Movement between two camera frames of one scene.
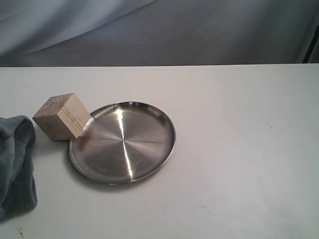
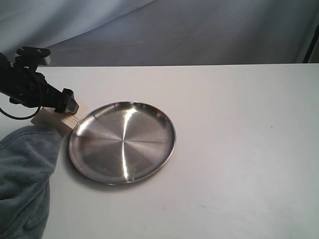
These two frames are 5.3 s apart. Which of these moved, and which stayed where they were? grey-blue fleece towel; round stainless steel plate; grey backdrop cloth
Moved: grey-blue fleece towel
Stayed: round stainless steel plate; grey backdrop cloth
